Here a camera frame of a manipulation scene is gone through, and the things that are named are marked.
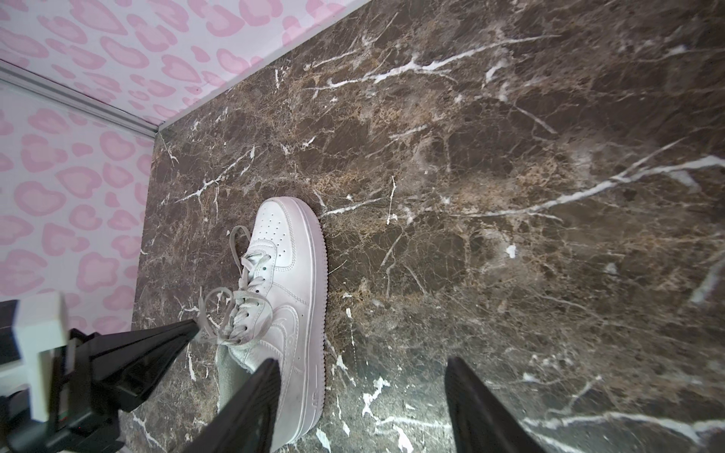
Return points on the white sneaker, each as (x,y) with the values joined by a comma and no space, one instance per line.
(287,229)

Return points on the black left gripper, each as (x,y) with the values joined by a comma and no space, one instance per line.
(90,380)

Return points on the left corner frame post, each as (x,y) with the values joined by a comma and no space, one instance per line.
(77,101)

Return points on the white shoelace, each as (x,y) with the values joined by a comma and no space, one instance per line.
(247,311)

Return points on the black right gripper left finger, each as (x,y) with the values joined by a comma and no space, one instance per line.
(247,422)

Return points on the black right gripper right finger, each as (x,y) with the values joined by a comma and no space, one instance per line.
(479,422)

